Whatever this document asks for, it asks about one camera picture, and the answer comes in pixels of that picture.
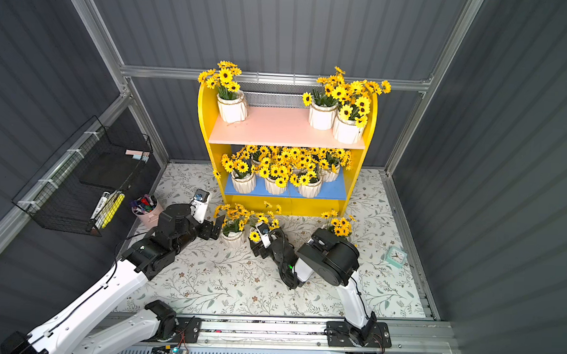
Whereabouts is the yellow wooden shelf unit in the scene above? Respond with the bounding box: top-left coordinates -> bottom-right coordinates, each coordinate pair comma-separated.
198,83 -> 378,217

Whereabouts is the black wire wall basket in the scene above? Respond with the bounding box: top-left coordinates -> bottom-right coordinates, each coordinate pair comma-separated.
12,117 -> 153,236

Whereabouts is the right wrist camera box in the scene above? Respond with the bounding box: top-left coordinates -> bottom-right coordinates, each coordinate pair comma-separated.
255,222 -> 271,248

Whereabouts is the sunflower pot taken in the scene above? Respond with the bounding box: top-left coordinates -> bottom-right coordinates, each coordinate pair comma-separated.
321,209 -> 356,240
214,203 -> 252,247

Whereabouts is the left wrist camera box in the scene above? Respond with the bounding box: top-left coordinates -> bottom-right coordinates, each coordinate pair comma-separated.
190,189 -> 210,223

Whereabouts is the shelf sunflower pot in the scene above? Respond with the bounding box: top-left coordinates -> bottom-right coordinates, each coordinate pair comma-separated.
220,145 -> 258,194
258,146 -> 292,195
290,151 -> 323,199
320,148 -> 352,182
331,67 -> 393,145
197,61 -> 248,124
302,75 -> 339,131
248,201 -> 282,242

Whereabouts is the pink metal pen bucket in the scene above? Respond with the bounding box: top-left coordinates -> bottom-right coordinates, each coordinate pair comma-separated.
130,194 -> 164,229

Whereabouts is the white mesh desk organizer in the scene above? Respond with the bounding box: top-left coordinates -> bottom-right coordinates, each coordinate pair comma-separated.
241,82 -> 314,109

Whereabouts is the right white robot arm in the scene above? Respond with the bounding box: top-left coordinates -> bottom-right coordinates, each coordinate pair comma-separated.
249,223 -> 392,350

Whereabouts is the white marker in basket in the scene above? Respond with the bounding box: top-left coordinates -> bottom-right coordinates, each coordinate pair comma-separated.
91,192 -> 110,219

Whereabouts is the small teal alarm clock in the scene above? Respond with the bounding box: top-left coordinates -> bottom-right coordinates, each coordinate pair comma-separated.
385,245 -> 408,269

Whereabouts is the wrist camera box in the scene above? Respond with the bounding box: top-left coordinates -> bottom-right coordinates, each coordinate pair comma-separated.
190,189 -> 210,223
255,222 -> 271,248

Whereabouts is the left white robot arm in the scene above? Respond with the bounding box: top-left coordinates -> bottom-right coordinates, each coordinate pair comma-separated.
0,202 -> 224,354

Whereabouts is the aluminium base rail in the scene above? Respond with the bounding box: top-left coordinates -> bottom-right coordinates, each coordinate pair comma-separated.
119,315 -> 460,354

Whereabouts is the yellow marker in basket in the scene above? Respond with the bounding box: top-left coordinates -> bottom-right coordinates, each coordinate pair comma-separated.
96,192 -> 125,229

